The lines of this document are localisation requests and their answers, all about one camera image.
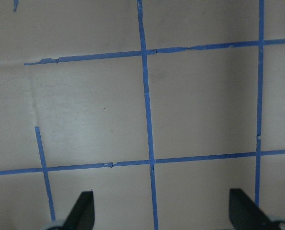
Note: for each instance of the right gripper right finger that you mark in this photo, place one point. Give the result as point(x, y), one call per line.
point(245, 215)

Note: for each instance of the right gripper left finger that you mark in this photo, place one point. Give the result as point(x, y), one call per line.
point(82, 215)

